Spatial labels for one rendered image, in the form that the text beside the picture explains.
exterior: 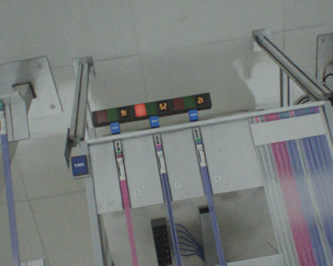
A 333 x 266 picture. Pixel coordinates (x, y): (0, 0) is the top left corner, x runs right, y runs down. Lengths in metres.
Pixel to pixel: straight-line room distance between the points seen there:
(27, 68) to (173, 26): 0.61
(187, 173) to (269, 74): 0.93
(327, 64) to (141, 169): 1.15
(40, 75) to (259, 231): 1.04
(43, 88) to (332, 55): 1.21
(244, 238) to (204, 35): 0.82
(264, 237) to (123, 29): 0.95
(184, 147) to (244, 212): 0.43
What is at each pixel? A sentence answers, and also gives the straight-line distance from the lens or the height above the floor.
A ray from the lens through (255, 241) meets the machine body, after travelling 1.77.
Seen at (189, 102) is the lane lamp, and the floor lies 0.66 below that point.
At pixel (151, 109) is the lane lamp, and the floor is 0.66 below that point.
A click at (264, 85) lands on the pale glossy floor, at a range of 2.17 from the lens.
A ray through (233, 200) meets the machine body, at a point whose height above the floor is 0.62.
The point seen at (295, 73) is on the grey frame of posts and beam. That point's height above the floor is 0.45.
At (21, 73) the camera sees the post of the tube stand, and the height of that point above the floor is 0.01.
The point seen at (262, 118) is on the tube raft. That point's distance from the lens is 1.38.
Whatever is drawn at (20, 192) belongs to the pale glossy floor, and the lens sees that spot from 2.33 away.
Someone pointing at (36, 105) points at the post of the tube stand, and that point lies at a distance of 2.10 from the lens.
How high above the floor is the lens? 1.92
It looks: 62 degrees down
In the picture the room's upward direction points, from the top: 166 degrees clockwise
